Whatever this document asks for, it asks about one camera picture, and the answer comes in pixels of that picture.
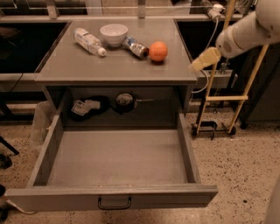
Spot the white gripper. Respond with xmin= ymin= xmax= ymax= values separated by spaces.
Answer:
xmin=191 ymin=26 xmax=249 ymax=72

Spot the orange fruit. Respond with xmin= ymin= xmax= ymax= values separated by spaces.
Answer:
xmin=149 ymin=41 xmax=168 ymax=62

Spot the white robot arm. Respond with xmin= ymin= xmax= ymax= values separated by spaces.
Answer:
xmin=191 ymin=0 xmax=280 ymax=72

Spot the grey cabinet with counter top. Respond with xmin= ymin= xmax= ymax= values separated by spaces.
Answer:
xmin=34 ymin=17 xmax=200 ymax=130

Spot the open grey top drawer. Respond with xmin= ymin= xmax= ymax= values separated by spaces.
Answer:
xmin=5 ymin=115 xmax=218 ymax=212

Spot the white plug adapter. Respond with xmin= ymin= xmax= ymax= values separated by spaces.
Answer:
xmin=207 ymin=3 xmax=224 ymax=20

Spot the crushed silver drink can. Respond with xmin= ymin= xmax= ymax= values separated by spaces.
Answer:
xmin=123 ymin=36 xmax=149 ymax=59

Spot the black round tape roll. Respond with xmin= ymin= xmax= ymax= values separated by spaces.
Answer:
xmin=115 ymin=93 xmax=136 ymax=114

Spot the white ceramic bowl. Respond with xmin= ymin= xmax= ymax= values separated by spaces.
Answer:
xmin=100 ymin=24 xmax=128 ymax=47

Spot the clear plastic water bottle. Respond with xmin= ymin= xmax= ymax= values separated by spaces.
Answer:
xmin=73 ymin=28 xmax=107 ymax=57

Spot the clear plastic bag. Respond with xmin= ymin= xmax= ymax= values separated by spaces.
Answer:
xmin=31 ymin=101 xmax=54 ymax=147

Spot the white power cable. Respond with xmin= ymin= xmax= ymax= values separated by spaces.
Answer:
xmin=191 ymin=17 xmax=221 ymax=95

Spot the yellow wooden frame stand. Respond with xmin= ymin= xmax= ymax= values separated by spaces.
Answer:
xmin=191 ymin=0 xmax=270 ymax=137

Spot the black drawer handle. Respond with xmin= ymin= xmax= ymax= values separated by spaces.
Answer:
xmin=98 ymin=197 xmax=132 ymax=210

